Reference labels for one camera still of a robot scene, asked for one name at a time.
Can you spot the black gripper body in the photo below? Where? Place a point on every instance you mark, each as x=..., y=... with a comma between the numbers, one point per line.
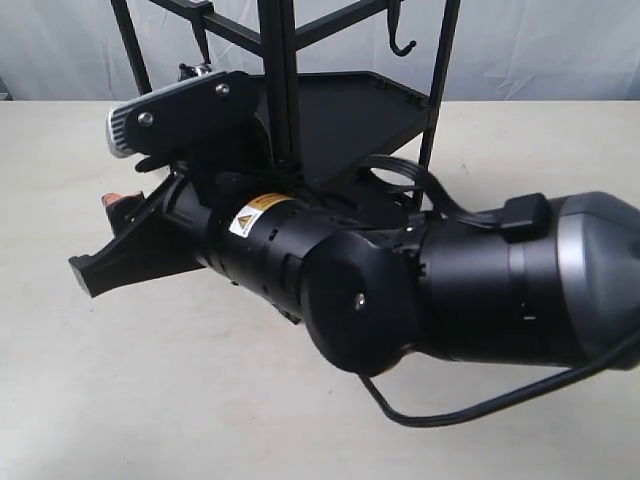
x=263, y=232

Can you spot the black orange-tipped gripper finger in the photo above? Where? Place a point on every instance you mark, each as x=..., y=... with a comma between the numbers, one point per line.
x=120, y=210

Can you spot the stainless steel mug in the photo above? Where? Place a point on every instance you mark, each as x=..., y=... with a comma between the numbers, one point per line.
x=187, y=72

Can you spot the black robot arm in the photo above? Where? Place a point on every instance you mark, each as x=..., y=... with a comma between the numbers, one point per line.
x=369, y=294

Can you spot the black metal shelf rack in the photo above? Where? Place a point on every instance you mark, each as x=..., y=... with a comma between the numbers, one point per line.
x=321, y=129

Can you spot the white backdrop curtain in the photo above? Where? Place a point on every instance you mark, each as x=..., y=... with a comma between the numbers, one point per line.
x=503, y=50

